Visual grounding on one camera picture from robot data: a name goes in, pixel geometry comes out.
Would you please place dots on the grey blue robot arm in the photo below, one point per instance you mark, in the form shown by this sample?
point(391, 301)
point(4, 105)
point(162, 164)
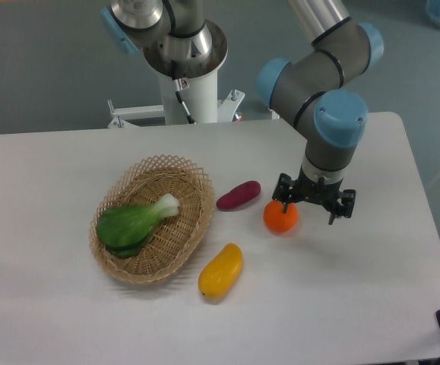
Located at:
point(308, 94)

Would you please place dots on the green bok choy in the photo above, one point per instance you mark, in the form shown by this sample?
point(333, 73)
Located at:
point(125, 229)

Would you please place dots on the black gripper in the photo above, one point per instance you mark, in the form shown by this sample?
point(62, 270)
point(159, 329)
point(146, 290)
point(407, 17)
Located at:
point(338, 203)

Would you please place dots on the purple sweet potato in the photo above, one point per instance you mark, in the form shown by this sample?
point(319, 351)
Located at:
point(239, 195)

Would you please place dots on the yellow mango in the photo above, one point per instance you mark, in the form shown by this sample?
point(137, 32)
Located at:
point(221, 273)

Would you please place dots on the woven wicker basket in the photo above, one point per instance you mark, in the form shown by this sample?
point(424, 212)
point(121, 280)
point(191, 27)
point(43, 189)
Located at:
point(177, 237)

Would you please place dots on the orange fruit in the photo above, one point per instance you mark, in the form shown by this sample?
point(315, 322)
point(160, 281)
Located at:
point(279, 218)

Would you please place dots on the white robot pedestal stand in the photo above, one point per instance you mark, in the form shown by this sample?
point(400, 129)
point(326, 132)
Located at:
point(187, 73)

